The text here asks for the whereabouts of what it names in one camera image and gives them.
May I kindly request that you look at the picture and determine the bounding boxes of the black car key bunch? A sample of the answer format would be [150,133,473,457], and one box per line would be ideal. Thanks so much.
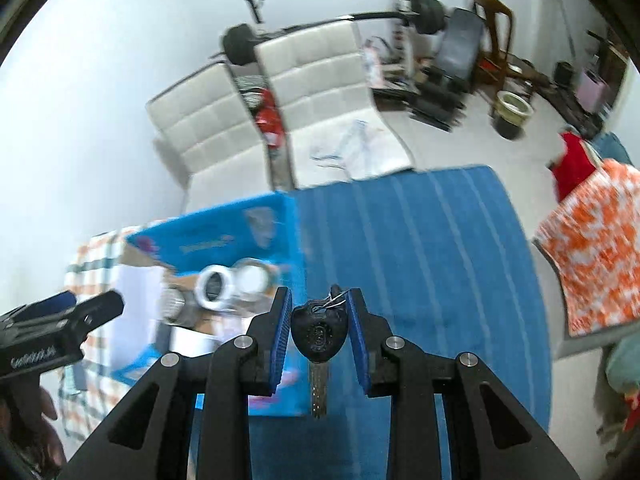
[291,284,348,418]

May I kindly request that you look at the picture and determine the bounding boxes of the person's left hand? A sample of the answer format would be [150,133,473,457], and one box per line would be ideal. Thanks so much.
[1,375,67,474]

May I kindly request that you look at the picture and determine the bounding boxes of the checked orange teal cloth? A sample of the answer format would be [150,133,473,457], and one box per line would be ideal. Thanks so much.
[56,224,166,443]

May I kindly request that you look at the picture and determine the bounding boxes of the steel perforated strainer cup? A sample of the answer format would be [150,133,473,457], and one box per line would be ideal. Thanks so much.
[160,286,200,328]

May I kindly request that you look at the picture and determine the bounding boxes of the blue cardboard milk box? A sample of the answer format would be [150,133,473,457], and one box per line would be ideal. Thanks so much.
[114,194,306,385]

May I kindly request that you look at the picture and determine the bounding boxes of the open silver round tin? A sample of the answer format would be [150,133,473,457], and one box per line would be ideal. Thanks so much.
[232,258,280,302]

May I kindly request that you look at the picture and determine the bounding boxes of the blue striped cloth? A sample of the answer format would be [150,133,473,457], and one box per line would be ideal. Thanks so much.
[248,166,551,479]

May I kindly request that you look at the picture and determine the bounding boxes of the left white quilted chair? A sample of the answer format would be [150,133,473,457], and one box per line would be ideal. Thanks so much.
[146,62,273,212]

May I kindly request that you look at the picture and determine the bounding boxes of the white quilted chair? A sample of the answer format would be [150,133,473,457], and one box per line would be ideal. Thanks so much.
[146,62,273,212]
[255,21,413,190]

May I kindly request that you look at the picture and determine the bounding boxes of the orange white floral cloth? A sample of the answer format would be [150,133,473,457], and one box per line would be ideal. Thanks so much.
[534,159,639,337]

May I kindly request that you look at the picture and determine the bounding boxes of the red cloth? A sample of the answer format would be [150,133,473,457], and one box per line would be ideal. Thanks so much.
[547,130,601,203]

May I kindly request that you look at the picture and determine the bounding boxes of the barbell with black plates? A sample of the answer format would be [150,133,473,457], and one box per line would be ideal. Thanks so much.
[221,0,446,66]

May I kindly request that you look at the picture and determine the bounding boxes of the right white quilted chair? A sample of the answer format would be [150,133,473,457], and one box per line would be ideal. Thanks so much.
[255,21,413,190]

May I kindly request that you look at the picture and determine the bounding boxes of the green rimmed waste bin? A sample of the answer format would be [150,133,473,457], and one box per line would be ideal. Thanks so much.
[492,90,534,140]

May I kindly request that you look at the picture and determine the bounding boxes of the black weight bench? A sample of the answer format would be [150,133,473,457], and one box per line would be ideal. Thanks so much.
[411,9,485,131]

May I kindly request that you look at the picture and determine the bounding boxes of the pink box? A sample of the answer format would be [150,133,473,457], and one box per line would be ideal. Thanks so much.
[575,70,608,114]

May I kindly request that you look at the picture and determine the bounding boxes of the brown wooden chair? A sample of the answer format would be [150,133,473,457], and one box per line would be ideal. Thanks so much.
[474,0,535,99]

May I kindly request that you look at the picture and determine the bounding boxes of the wire clothes hangers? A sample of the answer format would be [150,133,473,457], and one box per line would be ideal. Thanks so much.
[309,119,383,178]

